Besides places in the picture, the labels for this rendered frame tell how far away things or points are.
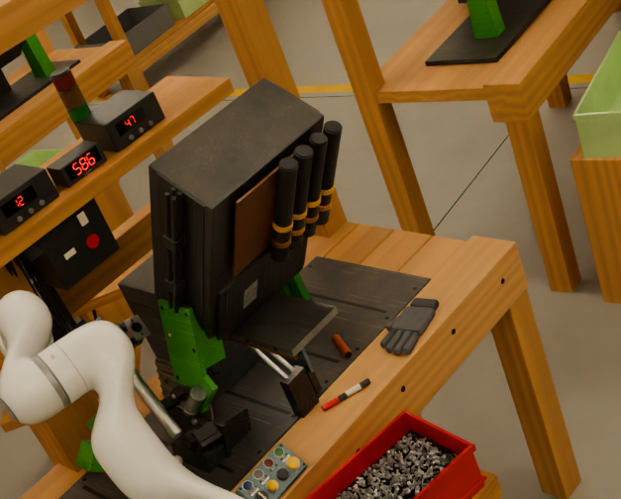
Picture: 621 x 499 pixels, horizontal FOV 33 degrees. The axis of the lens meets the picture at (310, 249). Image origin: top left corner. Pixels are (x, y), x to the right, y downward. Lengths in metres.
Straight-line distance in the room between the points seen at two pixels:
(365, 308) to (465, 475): 0.66
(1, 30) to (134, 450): 1.08
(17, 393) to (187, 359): 0.71
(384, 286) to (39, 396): 1.27
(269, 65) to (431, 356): 0.92
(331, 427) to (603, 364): 1.53
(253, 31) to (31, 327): 1.30
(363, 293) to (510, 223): 1.87
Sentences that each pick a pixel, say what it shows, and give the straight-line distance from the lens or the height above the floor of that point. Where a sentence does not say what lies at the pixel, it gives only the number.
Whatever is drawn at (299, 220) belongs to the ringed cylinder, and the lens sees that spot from 2.26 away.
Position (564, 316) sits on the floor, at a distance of 3.99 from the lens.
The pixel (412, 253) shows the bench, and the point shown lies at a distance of 2.92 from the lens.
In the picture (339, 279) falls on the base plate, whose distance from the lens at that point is 2.89.
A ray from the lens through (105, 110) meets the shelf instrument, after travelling 2.56.
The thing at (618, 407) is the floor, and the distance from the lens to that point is 3.58.
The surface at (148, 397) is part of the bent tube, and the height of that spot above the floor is 1.09.
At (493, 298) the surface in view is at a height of 0.82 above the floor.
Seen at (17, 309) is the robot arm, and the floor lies 1.62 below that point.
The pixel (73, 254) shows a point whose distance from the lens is 2.44.
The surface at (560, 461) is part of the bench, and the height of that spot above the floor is 0.15.
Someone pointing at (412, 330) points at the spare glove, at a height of 0.92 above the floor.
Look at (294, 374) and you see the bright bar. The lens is 2.43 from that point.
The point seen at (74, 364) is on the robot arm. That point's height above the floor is 1.55.
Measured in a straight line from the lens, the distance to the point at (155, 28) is 7.75.
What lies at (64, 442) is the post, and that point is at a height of 0.98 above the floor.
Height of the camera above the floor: 2.43
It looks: 30 degrees down
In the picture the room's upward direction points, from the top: 22 degrees counter-clockwise
